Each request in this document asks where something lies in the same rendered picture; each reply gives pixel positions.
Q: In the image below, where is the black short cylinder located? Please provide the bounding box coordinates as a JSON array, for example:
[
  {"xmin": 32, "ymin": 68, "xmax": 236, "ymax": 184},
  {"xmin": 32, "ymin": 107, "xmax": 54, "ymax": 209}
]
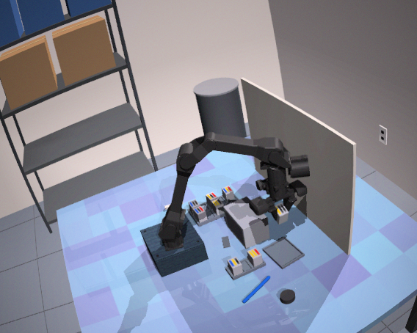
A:
[{"xmin": 280, "ymin": 289, "xmax": 295, "ymax": 304}]

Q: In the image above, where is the blue rod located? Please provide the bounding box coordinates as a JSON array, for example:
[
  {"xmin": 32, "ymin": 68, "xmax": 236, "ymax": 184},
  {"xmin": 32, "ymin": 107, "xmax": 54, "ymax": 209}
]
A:
[{"xmin": 242, "ymin": 276, "xmax": 270, "ymax": 303}]

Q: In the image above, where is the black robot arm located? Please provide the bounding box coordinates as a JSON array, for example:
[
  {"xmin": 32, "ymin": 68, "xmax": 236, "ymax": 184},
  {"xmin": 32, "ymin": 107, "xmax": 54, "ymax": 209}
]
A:
[{"xmin": 158, "ymin": 132, "xmax": 310, "ymax": 251}]

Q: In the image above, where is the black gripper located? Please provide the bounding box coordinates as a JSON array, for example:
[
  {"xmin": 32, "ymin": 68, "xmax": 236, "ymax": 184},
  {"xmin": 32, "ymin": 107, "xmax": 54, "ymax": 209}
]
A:
[{"xmin": 249, "ymin": 179, "xmax": 307, "ymax": 221}]

